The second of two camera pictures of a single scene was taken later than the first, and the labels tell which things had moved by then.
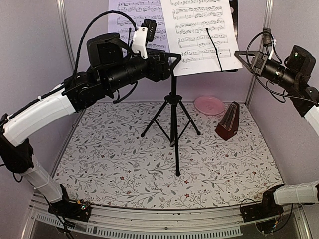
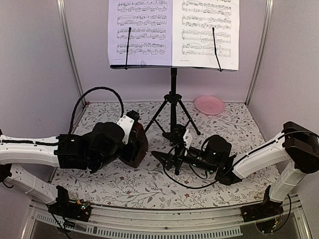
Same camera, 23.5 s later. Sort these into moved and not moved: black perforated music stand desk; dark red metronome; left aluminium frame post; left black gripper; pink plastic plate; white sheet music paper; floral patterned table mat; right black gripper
Moved: right black gripper; white sheet music paper; dark red metronome; black perforated music stand desk; left black gripper
Not moved: pink plastic plate; floral patterned table mat; left aluminium frame post
